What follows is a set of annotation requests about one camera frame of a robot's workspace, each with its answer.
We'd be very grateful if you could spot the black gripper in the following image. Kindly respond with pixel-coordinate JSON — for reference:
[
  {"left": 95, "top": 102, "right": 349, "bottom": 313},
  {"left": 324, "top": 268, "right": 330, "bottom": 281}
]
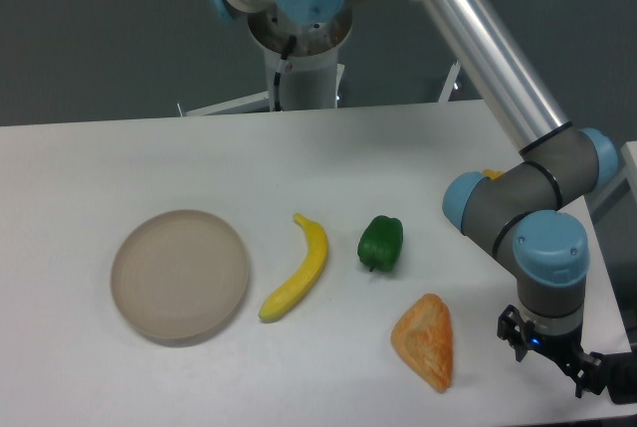
[{"left": 497, "top": 302, "right": 607, "bottom": 398}]

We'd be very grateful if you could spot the silver and grey robot arm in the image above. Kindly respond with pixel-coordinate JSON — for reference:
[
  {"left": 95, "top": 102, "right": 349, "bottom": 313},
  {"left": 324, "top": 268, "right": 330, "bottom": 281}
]
[{"left": 211, "top": 0, "right": 633, "bottom": 399}]

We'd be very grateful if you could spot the yellow pepper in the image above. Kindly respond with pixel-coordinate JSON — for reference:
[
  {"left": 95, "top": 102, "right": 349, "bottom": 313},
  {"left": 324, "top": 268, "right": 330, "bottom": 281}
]
[{"left": 482, "top": 169, "right": 504, "bottom": 180}]

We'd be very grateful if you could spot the green bell pepper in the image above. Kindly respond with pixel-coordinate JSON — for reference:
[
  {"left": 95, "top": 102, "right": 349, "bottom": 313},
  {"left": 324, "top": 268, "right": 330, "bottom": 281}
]
[{"left": 357, "top": 215, "right": 404, "bottom": 273}]

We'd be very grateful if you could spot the orange bread triangle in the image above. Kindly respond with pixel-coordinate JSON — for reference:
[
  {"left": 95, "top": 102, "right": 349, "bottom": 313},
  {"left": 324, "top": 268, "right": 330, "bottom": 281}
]
[{"left": 390, "top": 294, "right": 454, "bottom": 393}]

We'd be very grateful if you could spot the yellow banana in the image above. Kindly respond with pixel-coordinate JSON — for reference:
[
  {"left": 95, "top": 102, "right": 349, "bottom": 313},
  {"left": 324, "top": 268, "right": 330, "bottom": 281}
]
[{"left": 258, "top": 213, "right": 329, "bottom": 323}]

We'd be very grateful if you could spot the beige round plate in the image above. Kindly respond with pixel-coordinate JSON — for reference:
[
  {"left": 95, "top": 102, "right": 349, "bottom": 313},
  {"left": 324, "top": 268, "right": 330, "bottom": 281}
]
[{"left": 110, "top": 209, "right": 250, "bottom": 346}]

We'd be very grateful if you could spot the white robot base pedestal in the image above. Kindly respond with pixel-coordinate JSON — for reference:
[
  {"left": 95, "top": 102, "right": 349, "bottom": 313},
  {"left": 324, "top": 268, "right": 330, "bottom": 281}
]
[{"left": 248, "top": 6, "right": 352, "bottom": 111}]

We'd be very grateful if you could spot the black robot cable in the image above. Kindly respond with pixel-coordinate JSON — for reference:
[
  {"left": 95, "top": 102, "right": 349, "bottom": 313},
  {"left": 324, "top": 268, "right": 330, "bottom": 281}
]
[{"left": 272, "top": 34, "right": 299, "bottom": 112}]

